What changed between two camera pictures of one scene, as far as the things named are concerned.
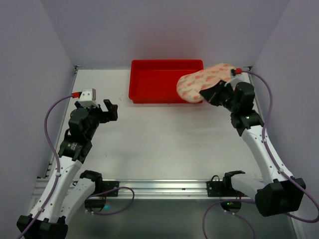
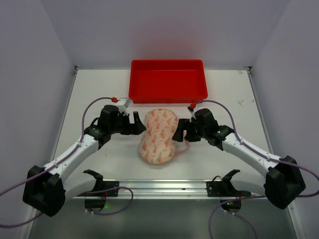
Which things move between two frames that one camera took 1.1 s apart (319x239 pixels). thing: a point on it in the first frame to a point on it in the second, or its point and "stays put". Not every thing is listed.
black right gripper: (214, 92) to (190, 129)
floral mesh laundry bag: (190, 85) to (156, 147)
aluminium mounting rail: (138, 188) stays put
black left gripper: (101, 113) to (130, 124)
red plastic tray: (155, 81) stays put
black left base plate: (109, 185) stays put
